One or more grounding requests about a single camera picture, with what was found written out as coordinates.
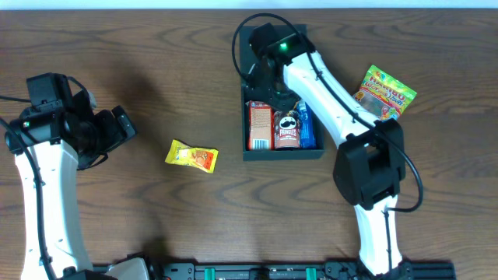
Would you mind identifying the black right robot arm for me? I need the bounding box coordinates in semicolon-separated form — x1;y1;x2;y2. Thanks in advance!
242;32;413;279

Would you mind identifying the red snack box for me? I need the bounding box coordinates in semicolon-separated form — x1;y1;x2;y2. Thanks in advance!
246;100;273;150

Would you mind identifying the Haribo gummy worms bag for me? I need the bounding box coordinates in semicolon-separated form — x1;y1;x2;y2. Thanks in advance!
353;65;417;121

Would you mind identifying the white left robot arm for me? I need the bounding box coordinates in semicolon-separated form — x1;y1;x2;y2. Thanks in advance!
5;90;151;279

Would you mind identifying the small Pringles can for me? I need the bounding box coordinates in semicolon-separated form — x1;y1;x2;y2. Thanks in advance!
273;110;300;149

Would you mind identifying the blue cookie packet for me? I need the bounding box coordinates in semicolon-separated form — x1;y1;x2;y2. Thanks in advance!
296;100;316;149

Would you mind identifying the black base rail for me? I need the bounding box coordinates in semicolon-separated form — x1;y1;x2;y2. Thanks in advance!
93;261;457;280

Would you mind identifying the yellow candy packet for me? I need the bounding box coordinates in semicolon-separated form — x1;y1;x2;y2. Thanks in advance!
165;139;219;173

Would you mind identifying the black gift box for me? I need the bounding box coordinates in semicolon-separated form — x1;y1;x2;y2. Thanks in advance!
239;26;324;161

